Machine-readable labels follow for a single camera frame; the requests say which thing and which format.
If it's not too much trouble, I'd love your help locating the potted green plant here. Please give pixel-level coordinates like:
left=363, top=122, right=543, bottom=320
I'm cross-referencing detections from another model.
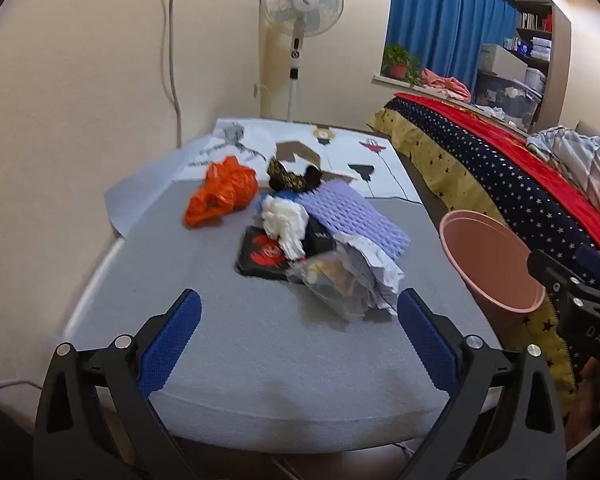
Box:
left=381, top=44, right=423, bottom=86

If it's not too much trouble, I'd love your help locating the navy star-print bedspread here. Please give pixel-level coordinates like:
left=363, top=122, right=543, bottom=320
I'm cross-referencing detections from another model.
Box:
left=367, top=95, right=600, bottom=396

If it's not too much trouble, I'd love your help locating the white window sill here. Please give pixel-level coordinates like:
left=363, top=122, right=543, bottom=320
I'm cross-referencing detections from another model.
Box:
left=372, top=74, right=431, bottom=92

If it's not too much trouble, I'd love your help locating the white standing fan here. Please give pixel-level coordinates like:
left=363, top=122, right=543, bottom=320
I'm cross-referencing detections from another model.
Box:
left=259, top=0, right=345, bottom=123

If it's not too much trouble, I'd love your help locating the blue curtain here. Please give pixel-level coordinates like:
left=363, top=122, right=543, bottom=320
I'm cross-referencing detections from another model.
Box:
left=384, top=0, right=521, bottom=93

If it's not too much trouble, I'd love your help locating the person's right hand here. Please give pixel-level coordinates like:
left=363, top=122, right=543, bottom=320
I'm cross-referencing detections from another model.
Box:
left=566, top=356, right=600, bottom=453

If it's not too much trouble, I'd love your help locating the purple foam sheet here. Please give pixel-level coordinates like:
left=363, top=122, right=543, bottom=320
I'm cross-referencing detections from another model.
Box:
left=300, top=180, right=412, bottom=261

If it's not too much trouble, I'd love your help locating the pink plastic bin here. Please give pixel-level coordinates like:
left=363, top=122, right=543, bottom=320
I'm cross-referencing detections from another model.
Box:
left=438, top=209, right=548, bottom=356

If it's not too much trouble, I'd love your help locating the wooden bookshelf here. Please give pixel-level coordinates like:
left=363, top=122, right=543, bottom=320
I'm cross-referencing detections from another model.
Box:
left=515, top=2, right=556, bottom=81

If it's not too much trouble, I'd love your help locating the black gold patterned wrapper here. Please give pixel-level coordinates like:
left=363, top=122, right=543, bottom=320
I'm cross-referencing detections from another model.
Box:
left=266, top=157, right=323, bottom=192

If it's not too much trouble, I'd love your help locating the red blanket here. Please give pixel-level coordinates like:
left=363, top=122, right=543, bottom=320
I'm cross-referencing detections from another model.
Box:
left=395, top=91, right=600, bottom=261

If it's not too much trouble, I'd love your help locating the clear storage box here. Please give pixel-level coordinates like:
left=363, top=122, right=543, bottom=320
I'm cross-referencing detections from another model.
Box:
left=475, top=70, right=546, bottom=128

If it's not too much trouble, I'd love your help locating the white tissue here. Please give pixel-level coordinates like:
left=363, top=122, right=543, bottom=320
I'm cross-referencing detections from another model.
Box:
left=260, top=195, right=311, bottom=261

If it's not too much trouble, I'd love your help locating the striped duvet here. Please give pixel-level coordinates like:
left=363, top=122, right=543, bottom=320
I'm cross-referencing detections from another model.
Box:
left=526, top=125, right=600, bottom=218

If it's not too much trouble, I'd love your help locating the small black packet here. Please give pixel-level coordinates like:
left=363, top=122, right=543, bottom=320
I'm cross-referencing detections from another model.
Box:
left=305, top=220, right=337, bottom=257

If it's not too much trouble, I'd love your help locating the black packet red print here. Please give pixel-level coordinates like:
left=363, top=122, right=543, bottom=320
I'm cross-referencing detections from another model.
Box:
left=236, top=225, right=306, bottom=281

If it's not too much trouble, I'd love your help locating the pink folded cloth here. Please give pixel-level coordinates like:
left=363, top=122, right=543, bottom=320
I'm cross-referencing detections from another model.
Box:
left=420, top=67, right=473, bottom=101

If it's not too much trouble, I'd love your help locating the grey wall cable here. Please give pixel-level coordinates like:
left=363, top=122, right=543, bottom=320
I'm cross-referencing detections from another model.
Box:
left=162, top=0, right=183, bottom=148

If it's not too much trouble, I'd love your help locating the white power cable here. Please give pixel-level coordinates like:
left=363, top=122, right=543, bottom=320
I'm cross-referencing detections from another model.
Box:
left=0, top=379, right=43, bottom=397

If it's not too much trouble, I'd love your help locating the red-orange plastic bag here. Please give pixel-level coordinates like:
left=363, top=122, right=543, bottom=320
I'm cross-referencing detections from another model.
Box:
left=183, top=156, right=258, bottom=229

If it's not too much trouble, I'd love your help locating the white paper sheet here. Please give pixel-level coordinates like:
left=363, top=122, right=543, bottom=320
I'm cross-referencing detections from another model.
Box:
left=104, top=147, right=216, bottom=238

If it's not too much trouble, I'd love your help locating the grey white printed cloth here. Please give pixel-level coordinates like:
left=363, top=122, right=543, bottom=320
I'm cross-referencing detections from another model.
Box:
left=62, top=117, right=506, bottom=456

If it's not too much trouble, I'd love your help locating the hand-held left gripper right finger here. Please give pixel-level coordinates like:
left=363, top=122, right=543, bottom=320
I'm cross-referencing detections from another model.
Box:
left=396, top=287, right=568, bottom=480

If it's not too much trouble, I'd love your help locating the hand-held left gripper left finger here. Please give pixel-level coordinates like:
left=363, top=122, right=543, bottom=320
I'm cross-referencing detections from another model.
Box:
left=32, top=288, right=203, bottom=480

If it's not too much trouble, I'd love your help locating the clear plastic bag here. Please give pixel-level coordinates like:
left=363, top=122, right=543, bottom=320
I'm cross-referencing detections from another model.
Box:
left=286, top=250, right=381, bottom=323

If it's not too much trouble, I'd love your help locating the grey box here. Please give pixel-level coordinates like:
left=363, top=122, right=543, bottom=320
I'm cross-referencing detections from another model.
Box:
left=480, top=43, right=528, bottom=81

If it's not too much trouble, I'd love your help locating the blue plastic bag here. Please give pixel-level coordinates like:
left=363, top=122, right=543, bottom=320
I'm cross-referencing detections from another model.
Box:
left=272, top=187, right=306, bottom=204

